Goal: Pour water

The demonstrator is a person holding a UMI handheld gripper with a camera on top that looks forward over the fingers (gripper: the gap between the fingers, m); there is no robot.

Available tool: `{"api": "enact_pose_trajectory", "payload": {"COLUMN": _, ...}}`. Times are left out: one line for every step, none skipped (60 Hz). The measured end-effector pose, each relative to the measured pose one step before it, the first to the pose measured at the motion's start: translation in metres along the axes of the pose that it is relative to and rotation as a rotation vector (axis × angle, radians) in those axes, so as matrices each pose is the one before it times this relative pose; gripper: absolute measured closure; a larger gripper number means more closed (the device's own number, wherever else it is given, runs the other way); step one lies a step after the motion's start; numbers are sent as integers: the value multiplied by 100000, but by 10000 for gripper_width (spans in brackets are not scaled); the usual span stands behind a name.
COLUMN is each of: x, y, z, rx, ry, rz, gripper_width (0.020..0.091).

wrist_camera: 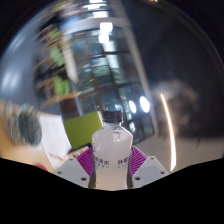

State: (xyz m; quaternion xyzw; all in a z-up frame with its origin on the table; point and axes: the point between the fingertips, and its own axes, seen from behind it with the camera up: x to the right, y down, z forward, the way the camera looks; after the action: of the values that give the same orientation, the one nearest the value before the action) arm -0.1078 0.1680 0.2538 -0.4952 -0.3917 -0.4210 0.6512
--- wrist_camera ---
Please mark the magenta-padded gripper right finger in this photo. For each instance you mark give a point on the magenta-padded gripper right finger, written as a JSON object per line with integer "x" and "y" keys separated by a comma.
{"x": 146, "y": 170}

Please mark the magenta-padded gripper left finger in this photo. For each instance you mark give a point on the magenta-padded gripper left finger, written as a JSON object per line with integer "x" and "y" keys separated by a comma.
{"x": 74, "y": 171}

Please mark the clear black-capped water bottle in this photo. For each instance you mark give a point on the clear black-capped water bottle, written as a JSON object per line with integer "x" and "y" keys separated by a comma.
{"x": 112, "y": 160}

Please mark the curved linear ceiling light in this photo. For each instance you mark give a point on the curved linear ceiling light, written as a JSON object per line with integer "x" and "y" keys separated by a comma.
{"x": 170, "y": 133}

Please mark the round pendant lamps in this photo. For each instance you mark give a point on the round pendant lamps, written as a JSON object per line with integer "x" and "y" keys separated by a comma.
{"x": 144, "y": 104}

